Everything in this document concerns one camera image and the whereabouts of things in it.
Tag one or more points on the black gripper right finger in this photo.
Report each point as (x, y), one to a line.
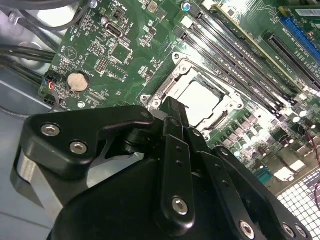
(237, 200)

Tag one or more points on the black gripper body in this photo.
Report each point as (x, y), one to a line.
(112, 212)

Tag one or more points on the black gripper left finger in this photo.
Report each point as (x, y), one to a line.
(100, 120)

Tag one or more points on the metal socket cover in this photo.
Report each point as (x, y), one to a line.
(221, 111)

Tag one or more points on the silver CPU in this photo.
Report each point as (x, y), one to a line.
(202, 102)

